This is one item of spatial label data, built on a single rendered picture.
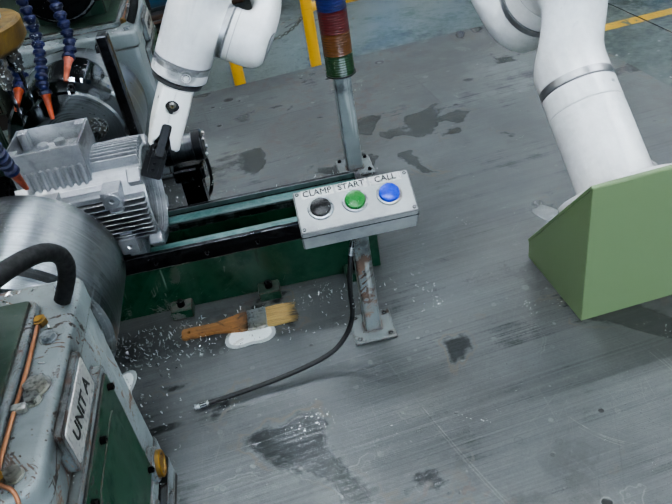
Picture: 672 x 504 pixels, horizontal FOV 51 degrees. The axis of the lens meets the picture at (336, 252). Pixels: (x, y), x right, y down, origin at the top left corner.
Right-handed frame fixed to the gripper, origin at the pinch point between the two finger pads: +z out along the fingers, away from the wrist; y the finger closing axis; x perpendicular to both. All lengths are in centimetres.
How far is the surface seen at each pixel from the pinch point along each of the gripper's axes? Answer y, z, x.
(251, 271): -1.1, 15.4, -21.2
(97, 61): 37.9, 0.6, 12.7
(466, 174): 23, -4, -65
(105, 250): -20.5, 3.8, 4.7
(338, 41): 33.0, -19.8, -30.4
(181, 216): 11.1, 14.9, -8.2
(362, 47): 321, 52, -128
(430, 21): 343, 27, -171
